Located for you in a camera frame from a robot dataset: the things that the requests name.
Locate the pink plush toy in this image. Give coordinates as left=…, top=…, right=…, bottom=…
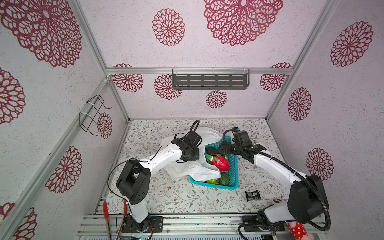
left=288, top=222, right=315, bottom=240

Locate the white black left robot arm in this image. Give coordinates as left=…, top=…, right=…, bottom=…
left=107, top=120, right=203, bottom=225

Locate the grey wall shelf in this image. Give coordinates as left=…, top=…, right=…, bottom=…
left=171, top=69, right=250, bottom=90

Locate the teal plastic basket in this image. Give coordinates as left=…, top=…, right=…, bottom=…
left=189, top=155, right=239, bottom=190

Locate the lime green fruit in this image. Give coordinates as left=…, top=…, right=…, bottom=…
left=206, top=179, right=219, bottom=185

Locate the black wire wall rack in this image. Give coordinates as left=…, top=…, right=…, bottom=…
left=78, top=95, right=113, bottom=139

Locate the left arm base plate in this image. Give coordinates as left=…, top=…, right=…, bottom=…
left=122, top=216, right=164, bottom=234

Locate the dark green avocado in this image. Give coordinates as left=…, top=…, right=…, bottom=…
left=219, top=172, right=231, bottom=187

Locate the white plastic bag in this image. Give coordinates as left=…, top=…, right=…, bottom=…
left=163, top=127, right=222, bottom=182

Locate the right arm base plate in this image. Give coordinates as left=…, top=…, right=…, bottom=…
left=242, top=216, right=285, bottom=232

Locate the small black packet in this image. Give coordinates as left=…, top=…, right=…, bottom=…
left=246, top=191, right=262, bottom=202

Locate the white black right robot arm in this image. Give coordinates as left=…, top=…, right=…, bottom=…
left=220, top=127, right=331, bottom=231

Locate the red handled tool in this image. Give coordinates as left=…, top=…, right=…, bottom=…
left=103, top=201, right=128, bottom=240

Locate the red dragon fruit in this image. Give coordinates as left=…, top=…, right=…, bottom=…
left=205, top=154, right=231, bottom=172

